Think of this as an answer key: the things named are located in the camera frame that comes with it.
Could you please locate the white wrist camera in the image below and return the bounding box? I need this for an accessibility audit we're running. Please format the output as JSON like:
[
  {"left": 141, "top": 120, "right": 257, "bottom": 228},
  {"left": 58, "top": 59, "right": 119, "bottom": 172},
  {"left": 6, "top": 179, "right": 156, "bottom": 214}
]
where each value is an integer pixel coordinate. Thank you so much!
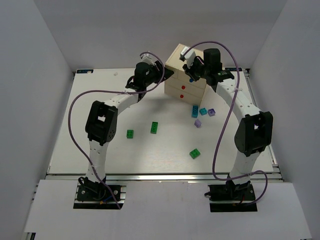
[
  {"left": 139, "top": 51, "right": 156, "bottom": 66},
  {"left": 179, "top": 46, "right": 197, "bottom": 69}
]

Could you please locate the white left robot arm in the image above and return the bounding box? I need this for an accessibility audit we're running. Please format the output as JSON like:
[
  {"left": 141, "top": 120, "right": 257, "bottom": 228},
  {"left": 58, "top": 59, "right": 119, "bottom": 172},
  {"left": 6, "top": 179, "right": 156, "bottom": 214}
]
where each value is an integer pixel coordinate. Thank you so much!
[{"left": 85, "top": 60, "right": 174, "bottom": 183}]

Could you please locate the teal small lego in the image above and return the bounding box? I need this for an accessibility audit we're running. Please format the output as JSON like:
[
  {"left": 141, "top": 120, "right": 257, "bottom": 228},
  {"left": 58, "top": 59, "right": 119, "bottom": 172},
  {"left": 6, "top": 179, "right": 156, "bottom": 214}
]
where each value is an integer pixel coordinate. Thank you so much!
[{"left": 199, "top": 107, "right": 208, "bottom": 116}]

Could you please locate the right blue table label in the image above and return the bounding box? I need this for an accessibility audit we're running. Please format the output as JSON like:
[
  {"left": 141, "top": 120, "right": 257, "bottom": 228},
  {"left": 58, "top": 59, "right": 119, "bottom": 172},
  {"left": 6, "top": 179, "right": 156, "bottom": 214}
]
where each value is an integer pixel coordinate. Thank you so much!
[{"left": 225, "top": 67, "right": 243, "bottom": 72}]

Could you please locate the purple cable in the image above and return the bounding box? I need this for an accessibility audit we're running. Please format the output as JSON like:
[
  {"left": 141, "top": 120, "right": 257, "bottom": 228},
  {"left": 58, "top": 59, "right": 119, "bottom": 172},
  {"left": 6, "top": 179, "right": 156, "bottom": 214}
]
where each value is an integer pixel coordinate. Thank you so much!
[
  {"left": 189, "top": 41, "right": 269, "bottom": 205},
  {"left": 68, "top": 51, "right": 166, "bottom": 210}
]

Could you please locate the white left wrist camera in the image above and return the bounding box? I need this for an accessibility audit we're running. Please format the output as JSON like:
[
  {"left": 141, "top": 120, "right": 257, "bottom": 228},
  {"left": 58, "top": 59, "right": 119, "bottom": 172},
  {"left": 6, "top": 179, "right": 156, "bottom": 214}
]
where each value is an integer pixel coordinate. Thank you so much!
[{"left": 139, "top": 51, "right": 156, "bottom": 66}]

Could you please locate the teal long lego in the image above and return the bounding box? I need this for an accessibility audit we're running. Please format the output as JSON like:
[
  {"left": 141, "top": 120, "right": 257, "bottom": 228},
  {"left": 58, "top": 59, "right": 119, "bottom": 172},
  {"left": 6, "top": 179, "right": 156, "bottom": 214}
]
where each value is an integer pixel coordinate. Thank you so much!
[{"left": 191, "top": 105, "right": 199, "bottom": 118}]

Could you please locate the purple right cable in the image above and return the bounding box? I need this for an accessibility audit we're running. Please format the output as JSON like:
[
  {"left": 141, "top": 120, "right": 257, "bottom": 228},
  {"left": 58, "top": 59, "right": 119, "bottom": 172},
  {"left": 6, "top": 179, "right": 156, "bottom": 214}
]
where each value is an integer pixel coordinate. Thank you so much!
[{"left": 189, "top": 41, "right": 269, "bottom": 205}]

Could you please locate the purple lego right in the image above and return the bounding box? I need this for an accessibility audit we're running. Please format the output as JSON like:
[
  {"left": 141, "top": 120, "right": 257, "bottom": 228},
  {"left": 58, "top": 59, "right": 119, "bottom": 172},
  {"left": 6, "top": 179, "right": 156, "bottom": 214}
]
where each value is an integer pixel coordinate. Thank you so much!
[{"left": 207, "top": 108, "right": 216, "bottom": 117}]

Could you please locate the lilac lego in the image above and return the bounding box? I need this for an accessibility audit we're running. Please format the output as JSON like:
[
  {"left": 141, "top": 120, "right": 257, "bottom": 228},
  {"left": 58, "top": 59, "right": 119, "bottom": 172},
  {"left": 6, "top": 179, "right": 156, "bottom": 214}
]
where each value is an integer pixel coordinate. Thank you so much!
[{"left": 194, "top": 119, "right": 202, "bottom": 128}]

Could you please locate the cream wooden drawer cabinet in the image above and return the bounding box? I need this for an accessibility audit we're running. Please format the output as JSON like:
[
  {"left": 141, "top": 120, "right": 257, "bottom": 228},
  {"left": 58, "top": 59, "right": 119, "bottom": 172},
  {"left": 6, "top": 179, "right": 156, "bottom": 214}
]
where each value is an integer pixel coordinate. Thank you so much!
[{"left": 164, "top": 43, "right": 207, "bottom": 106}]

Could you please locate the green lego near front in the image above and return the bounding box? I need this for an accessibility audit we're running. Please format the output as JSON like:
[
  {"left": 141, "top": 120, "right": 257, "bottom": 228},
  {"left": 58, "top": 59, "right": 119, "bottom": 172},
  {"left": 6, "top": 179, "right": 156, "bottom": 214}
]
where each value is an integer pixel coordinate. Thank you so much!
[{"left": 189, "top": 148, "right": 201, "bottom": 159}]

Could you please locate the green square lego left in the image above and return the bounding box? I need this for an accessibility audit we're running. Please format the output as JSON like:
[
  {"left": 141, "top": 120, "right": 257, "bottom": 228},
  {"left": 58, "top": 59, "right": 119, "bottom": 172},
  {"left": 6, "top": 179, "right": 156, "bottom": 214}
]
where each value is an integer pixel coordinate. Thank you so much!
[{"left": 126, "top": 129, "right": 134, "bottom": 139}]

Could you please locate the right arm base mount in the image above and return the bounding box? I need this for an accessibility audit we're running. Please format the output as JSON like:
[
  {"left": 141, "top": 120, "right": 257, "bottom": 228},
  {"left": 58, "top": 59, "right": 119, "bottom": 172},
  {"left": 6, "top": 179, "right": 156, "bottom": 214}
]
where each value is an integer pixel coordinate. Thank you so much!
[{"left": 204, "top": 180, "right": 258, "bottom": 213}]

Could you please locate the blue table label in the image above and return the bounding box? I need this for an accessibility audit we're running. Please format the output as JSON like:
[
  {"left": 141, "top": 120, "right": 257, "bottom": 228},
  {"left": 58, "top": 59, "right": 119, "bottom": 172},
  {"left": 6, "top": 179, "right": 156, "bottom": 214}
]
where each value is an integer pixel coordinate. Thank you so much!
[
  {"left": 225, "top": 67, "right": 243, "bottom": 72},
  {"left": 76, "top": 69, "right": 94, "bottom": 74}
]

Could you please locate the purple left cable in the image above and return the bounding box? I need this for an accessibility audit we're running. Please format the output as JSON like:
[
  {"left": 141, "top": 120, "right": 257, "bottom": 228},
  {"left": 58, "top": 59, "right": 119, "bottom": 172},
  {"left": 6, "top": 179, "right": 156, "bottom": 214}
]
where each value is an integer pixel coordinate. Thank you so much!
[{"left": 68, "top": 51, "right": 166, "bottom": 210}]

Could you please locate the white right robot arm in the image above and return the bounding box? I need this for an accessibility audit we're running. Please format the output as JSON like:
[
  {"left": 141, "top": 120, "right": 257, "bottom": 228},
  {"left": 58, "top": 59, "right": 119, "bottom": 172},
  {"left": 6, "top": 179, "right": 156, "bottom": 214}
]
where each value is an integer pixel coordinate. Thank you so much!
[{"left": 180, "top": 46, "right": 273, "bottom": 188}]

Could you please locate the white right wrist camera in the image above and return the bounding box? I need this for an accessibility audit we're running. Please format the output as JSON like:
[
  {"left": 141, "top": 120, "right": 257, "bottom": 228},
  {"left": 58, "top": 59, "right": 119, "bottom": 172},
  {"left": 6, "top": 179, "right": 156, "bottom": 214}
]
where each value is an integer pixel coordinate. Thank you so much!
[{"left": 179, "top": 46, "right": 197, "bottom": 69}]

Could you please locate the left blue table label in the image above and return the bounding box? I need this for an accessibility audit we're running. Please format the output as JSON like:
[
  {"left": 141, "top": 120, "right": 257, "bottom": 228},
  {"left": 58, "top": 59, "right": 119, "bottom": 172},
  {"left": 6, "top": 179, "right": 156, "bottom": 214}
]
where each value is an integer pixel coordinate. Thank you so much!
[{"left": 76, "top": 69, "right": 94, "bottom": 74}]

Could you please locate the dark green long lego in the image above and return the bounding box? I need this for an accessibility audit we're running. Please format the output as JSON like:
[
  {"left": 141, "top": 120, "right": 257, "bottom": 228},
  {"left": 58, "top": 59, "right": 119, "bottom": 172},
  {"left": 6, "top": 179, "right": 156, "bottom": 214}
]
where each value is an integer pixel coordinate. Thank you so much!
[{"left": 150, "top": 121, "right": 159, "bottom": 134}]

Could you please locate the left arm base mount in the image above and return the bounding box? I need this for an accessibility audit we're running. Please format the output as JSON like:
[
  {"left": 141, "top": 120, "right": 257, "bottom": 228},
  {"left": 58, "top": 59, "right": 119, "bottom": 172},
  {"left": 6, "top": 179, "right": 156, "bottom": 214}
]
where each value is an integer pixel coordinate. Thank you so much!
[{"left": 73, "top": 177, "right": 126, "bottom": 210}]

